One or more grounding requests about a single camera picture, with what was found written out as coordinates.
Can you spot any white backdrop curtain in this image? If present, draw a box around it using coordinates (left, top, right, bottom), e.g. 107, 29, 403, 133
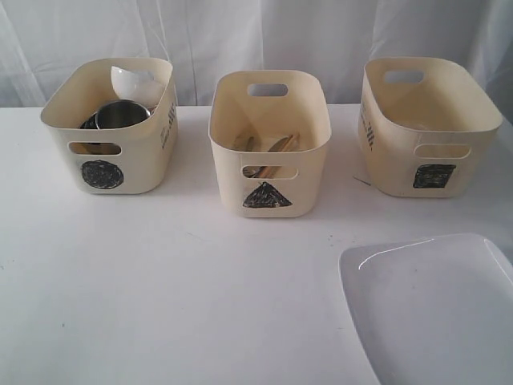
1, 1, 512, 116

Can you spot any brown wooden chopstick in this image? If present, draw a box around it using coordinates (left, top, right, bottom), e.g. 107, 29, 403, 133
256, 133, 300, 179

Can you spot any steel table knife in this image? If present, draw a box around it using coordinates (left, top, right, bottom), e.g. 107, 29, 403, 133
268, 137, 288, 152

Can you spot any white square plate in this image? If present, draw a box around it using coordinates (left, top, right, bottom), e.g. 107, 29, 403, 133
339, 233, 512, 384

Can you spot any cream bin with square mark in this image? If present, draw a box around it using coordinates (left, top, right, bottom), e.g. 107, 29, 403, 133
358, 57, 503, 198

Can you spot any cream bin with circle mark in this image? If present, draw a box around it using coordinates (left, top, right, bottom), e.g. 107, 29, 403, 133
40, 58, 178, 194

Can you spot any white ceramic bowl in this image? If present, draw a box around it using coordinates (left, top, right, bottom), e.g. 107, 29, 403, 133
111, 66, 164, 109

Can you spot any cream bin with triangle mark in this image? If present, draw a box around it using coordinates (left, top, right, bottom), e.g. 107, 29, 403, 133
208, 70, 332, 217

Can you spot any steel spoon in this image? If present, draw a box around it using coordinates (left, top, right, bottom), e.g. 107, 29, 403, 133
233, 134, 257, 178

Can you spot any steel mug with wire handle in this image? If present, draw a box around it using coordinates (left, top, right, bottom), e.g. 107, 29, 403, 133
95, 99, 151, 129

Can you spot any shiny steel mug front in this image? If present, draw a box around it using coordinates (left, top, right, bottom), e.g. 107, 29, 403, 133
79, 114, 98, 129

